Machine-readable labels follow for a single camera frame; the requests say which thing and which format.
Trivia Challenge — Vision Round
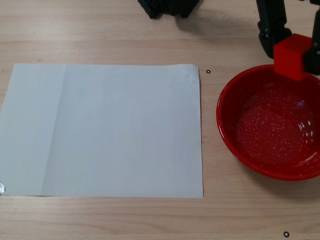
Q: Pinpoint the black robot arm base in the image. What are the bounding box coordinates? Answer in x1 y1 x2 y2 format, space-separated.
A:
137 0 202 20

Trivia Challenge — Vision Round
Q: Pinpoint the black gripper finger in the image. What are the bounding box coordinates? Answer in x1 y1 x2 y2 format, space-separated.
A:
255 0 293 60
302 0 320 76

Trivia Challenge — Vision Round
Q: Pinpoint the white paper sheet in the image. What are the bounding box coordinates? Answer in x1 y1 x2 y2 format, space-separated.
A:
0 63 204 200

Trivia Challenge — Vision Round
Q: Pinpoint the red cube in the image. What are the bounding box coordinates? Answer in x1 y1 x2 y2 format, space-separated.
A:
273 33 313 81

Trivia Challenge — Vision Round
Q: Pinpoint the red speckled bowl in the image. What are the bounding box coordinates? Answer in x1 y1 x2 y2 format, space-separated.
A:
216 64 320 182

